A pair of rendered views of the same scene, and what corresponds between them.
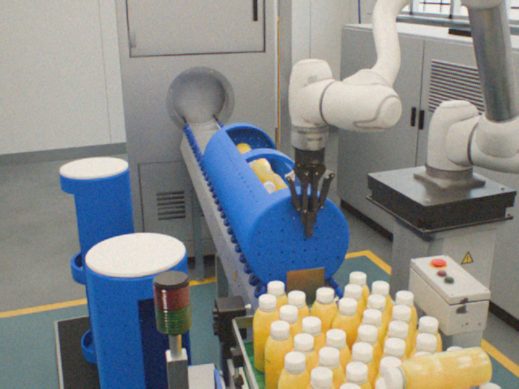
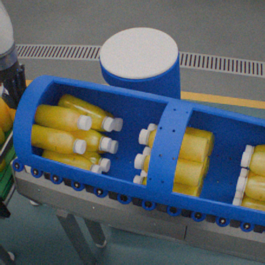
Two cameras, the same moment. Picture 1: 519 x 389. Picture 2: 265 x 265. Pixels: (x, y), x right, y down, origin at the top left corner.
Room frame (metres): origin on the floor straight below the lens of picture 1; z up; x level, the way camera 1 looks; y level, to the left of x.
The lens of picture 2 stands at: (2.24, -0.62, 2.10)
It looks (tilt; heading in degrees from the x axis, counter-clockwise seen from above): 52 degrees down; 128
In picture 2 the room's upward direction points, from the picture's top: 8 degrees counter-clockwise
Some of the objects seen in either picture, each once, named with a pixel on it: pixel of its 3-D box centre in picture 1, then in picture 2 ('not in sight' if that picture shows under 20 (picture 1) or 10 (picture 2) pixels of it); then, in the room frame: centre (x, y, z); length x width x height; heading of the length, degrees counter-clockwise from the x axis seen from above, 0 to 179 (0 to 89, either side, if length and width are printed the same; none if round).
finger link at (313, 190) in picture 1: (314, 190); (12, 92); (1.45, -0.14, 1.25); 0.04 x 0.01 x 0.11; 12
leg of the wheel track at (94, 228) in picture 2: not in sight; (90, 217); (1.46, -0.03, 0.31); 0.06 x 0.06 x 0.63; 12
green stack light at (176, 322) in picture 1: (173, 314); not in sight; (0.96, 0.16, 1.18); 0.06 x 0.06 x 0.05
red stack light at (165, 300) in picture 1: (172, 292); not in sight; (0.96, 0.16, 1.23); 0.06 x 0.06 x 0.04
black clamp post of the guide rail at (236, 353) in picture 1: (238, 366); not in sight; (1.15, 0.05, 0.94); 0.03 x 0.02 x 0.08; 12
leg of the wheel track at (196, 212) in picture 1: (197, 234); not in sight; (3.38, 0.38, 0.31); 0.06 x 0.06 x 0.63; 12
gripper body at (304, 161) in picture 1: (309, 164); (8, 72); (1.45, -0.12, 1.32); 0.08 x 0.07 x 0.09; 102
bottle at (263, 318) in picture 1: (268, 335); not in sight; (1.21, -0.01, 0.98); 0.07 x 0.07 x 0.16
